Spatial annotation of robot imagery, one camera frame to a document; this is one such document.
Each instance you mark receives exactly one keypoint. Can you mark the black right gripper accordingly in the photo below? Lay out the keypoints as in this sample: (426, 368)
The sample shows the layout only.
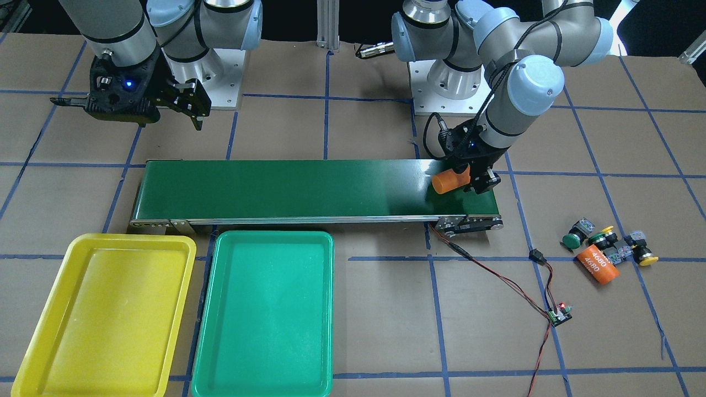
(158, 82)

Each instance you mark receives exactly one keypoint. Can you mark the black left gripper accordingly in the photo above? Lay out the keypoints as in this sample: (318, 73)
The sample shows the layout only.
(481, 160)

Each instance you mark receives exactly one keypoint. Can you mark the plain orange cylinder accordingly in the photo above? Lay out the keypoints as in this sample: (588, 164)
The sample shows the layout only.
(447, 181)

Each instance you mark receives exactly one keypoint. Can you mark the yellow push button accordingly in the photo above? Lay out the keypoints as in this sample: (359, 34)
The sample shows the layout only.
(634, 244)
(605, 230)

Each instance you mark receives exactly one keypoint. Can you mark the orange cylinder with 4680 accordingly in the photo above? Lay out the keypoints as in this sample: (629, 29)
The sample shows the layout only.
(598, 265)

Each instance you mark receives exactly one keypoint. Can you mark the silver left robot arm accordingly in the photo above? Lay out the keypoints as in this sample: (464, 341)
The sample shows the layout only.
(522, 63)

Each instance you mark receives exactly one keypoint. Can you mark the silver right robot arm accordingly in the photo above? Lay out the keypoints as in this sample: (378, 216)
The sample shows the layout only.
(188, 56)

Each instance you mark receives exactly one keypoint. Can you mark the green conveyor belt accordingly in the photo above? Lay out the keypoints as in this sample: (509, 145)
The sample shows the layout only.
(182, 194)

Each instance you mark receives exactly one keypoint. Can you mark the small green circuit board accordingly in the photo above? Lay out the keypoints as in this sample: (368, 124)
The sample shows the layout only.
(560, 314)

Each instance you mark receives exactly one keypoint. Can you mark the yellow plastic tray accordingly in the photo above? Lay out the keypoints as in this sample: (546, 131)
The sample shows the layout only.
(111, 321)

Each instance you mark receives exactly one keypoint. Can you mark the green plastic tray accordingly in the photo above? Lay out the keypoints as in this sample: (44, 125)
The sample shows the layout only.
(267, 325)

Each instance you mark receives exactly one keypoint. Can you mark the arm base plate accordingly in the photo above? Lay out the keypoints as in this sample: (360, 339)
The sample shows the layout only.
(220, 72)
(453, 87)

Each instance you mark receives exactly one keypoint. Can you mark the black inline switch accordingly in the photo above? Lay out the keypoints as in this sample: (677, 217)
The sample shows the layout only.
(537, 257)

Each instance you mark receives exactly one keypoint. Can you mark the aluminium frame post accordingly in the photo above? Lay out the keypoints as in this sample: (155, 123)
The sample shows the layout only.
(327, 19)

